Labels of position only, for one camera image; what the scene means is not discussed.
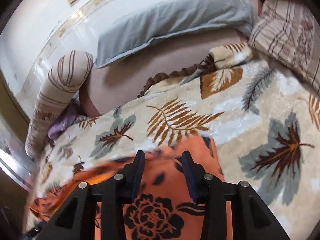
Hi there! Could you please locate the brown stained-glass wardrobe door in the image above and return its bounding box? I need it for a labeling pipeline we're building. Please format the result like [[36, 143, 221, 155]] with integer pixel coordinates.
[[1, 74, 36, 191]]

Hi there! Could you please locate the orange black floral garment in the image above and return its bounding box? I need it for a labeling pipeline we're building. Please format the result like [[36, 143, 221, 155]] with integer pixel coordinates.
[[29, 136, 224, 239]]

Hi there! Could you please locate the cream leaf-pattern plush blanket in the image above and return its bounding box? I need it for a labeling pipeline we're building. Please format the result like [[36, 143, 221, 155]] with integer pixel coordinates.
[[24, 56, 319, 239]]

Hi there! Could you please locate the beige plaid pillow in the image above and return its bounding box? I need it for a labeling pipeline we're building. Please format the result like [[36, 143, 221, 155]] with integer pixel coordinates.
[[249, 0, 319, 94]]

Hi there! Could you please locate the beige striped bolster pillow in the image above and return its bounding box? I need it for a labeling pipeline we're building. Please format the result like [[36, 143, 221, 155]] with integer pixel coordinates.
[[25, 50, 94, 159]]

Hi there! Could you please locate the grey pillow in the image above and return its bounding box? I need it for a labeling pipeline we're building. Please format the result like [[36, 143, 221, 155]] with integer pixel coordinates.
[[94, 0, 254, 69]]

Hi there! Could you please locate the purple cloth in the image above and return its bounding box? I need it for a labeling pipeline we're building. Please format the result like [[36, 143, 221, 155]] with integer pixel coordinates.
[[47, 99, 79, 140]]

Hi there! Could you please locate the mauve bed sheet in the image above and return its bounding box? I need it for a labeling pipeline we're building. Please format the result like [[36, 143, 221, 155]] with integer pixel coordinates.
[[79, 28, 248, 118]]

